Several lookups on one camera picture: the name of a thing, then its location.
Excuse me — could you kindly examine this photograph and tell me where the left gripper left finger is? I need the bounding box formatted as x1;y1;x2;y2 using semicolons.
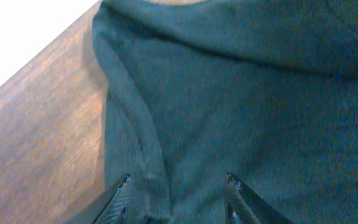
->
67;174;131;224

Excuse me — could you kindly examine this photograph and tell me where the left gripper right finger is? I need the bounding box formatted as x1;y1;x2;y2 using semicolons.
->
225;173;294;224

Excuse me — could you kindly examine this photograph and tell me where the dark green t-shirt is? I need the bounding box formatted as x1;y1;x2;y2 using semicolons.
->
92;0;358;223

